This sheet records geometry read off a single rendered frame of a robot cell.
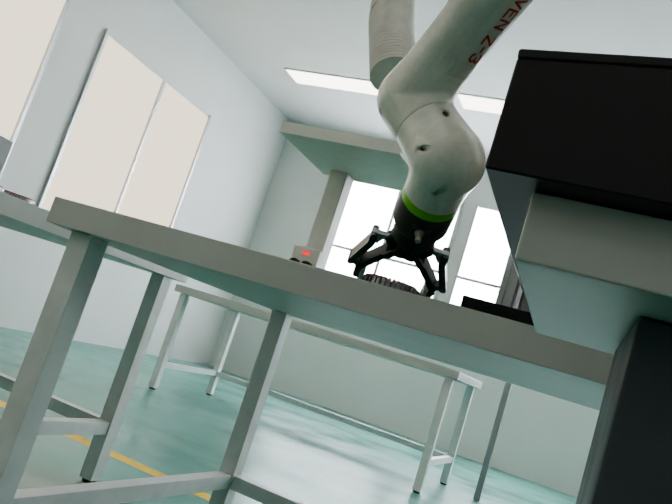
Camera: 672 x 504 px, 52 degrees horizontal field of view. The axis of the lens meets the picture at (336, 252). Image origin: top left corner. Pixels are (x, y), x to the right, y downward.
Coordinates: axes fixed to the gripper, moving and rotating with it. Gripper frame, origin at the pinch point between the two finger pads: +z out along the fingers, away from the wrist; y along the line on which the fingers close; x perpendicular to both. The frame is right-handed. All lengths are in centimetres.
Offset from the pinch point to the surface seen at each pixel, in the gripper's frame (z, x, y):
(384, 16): 34, 136, -21
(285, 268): -14.2, -12.6, -18.2
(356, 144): 25, 61, -15
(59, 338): 16, -22, -55
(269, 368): 85, 21, -20
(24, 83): 282, 286, -279
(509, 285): -1.9, 8.4, 21.8
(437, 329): -21.9, -19.9, 5.7
